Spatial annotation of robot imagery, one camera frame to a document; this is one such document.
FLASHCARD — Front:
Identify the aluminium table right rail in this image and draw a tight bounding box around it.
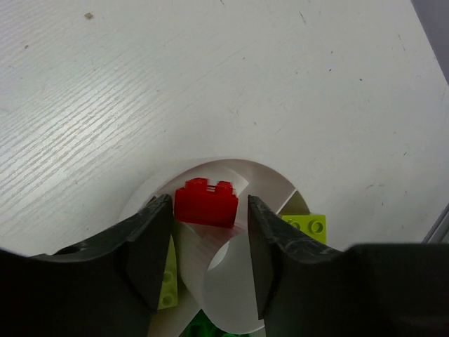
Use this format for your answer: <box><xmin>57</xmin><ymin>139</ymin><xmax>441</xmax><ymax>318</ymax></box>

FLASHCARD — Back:
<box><xmin>422</xmin><ymin>204</ymin><xmax>449</xmax><ymax>244</ymax></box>

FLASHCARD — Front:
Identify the dark green lego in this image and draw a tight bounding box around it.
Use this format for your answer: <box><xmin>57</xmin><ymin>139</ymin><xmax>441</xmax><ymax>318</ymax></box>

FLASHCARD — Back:
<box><xmin>183</xmin><ymin>310</ymin><xmax>227</xmax><ymax>337</ymax></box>

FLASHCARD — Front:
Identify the red curved lego with green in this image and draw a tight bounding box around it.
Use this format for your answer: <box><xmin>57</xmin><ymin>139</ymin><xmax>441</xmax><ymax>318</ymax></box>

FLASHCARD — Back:
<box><xmin>174</xmin><ymin>178</ymin><xmax>239</xmax><ymax>229</ymax></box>

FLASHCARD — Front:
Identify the lime green lego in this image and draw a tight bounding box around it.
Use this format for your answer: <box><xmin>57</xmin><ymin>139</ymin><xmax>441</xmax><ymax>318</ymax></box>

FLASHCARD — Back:
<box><xmin>281</xmin><ymin>214</ymin><xmax>327</xmax><ymax>244</ymax></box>

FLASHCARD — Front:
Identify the white round divided container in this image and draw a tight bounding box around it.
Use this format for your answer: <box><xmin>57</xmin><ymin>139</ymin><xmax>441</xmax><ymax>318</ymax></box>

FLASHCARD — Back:
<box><xmin>119</xmin><ymin>158</ymin><xmax>297</xmax><ymax>336</ymax></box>

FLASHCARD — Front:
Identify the pale green curved lego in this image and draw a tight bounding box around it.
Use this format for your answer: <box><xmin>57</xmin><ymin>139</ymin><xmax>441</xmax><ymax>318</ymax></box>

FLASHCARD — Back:
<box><xmin>158</xmin><ymin>237</ymin><xmax>178</xmax><ymax>310</ymax></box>

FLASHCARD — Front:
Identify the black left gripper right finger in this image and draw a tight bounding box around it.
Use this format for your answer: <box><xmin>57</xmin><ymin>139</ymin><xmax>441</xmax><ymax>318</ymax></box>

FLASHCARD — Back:
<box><xmin>248</xmin><ymin>196</ymin><xmax>448</xmax><ymax>337</ymax></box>

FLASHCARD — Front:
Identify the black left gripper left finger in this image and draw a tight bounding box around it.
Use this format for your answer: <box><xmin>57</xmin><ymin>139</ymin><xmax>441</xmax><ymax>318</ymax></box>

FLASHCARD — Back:
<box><xmin>1</xmin><ymin>195</ymin><xmax>174</xmax><ymax>336</ymax></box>

